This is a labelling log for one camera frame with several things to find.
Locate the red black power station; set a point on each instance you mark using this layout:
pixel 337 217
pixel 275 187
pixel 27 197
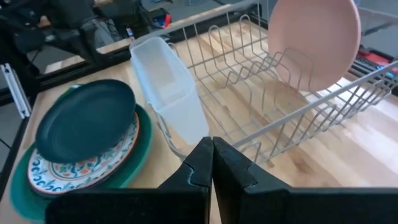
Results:
pixel 373 59

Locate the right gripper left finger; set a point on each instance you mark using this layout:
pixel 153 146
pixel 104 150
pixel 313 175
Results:
pixel 183 205

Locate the translucent white cutlery holder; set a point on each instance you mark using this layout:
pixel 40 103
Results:
pixel 168 93

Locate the white ornate patterned plate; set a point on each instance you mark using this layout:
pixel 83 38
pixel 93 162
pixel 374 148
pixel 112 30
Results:
pixel 62 179

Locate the silver aluminium extrusion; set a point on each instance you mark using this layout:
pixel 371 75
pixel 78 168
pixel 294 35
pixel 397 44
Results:
pixel 15 90

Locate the large teal plate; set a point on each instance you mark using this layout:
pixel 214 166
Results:
pixel 21 199

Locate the pink plate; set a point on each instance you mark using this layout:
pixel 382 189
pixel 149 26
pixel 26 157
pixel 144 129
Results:
pixel 311 37

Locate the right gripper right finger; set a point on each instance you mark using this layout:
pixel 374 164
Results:
pixel 264 205

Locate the dark green plate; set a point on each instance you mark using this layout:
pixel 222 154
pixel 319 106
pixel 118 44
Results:
pixel 84 121

